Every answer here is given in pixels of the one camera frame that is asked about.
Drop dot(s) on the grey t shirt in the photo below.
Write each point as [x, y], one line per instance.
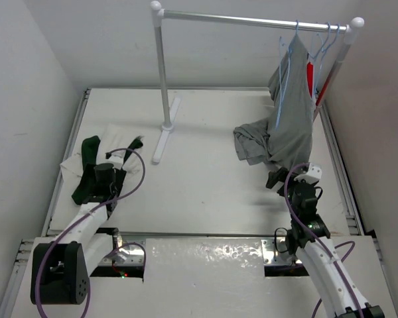
[284, 137]

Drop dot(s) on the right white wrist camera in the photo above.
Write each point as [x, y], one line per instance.
[312, 174]

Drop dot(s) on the red garment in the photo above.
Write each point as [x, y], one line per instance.
[310, 78]

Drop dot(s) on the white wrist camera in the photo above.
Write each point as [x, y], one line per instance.
[117, 161]
[312, 174]

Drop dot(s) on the blue empty wire hanger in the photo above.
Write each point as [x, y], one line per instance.
[330, 43]

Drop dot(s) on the blue hanger with red garment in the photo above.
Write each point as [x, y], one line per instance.
[317, 53]

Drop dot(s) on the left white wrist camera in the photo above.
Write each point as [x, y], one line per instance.
[117, 161]

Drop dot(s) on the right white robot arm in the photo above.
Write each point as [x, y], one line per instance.
[308, 240]

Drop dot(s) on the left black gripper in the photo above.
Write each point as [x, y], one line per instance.
[119, 175]

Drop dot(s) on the white metal clothes rack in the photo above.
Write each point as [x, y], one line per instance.
[158, 14]

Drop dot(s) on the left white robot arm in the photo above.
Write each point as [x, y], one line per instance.
[65, 278]

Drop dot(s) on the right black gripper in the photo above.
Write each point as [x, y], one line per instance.
[275, 176]

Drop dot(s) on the white and green t shirt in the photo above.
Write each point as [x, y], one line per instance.
[115, 141]

